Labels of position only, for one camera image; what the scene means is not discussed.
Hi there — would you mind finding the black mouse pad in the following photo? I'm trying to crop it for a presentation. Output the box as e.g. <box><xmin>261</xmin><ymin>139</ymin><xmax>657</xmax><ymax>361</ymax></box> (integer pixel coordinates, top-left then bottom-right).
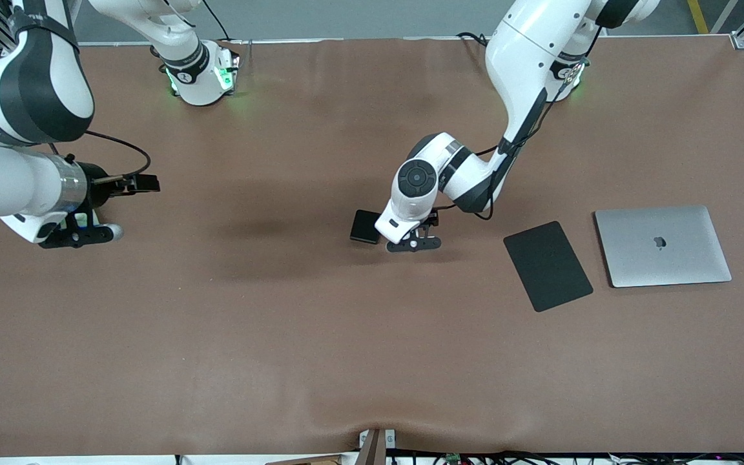
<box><xmin>503</xmin><ymin>221</ymin><xmax>594</xmax><ymax>313</ymax></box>

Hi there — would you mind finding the black smartphone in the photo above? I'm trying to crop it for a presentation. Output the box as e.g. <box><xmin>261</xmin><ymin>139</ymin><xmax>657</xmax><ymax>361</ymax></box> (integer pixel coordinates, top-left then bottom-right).
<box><xmin>349</xmin><ymin>209</ymin><xmax>382</xmax><ymax>245</ymax></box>

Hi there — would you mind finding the silver closed laptop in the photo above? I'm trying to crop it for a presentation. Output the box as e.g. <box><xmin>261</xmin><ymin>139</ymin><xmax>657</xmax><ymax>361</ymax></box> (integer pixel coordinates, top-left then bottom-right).
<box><xmin>594</xmin><ymin>205</ymin><xmax>733</xmax><ymax>289</ymax></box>

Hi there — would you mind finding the black right arm wrist cable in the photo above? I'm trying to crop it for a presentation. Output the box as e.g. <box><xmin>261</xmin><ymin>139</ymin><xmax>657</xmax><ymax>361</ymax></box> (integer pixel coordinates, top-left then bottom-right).
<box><xmin>85</xmin><ymin>130</ymin><xmax>152</xmax><ymax>176</ymax></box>

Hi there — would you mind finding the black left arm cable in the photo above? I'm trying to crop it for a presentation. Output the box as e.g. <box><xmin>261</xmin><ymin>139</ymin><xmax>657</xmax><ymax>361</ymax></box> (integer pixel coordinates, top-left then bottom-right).
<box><xmin>440</xmin><ymin>26</ymin><xmax>605</xmax><ymax>222</ymax></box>

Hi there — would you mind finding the black right arm base cable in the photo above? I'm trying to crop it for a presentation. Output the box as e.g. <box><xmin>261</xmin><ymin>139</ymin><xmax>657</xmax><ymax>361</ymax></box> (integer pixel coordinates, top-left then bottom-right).
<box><xmin>201</xmin><ymin>0</ymin><xmax>231</xmax><ymax>41</ymax></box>

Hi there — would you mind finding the brown post with white brackets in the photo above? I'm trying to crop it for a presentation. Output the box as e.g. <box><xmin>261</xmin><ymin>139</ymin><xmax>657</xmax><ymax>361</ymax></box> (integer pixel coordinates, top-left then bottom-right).
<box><xmin>358</xmin><ymin>428</ymin><xmax>396</xmax><ymax>465</ymax></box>

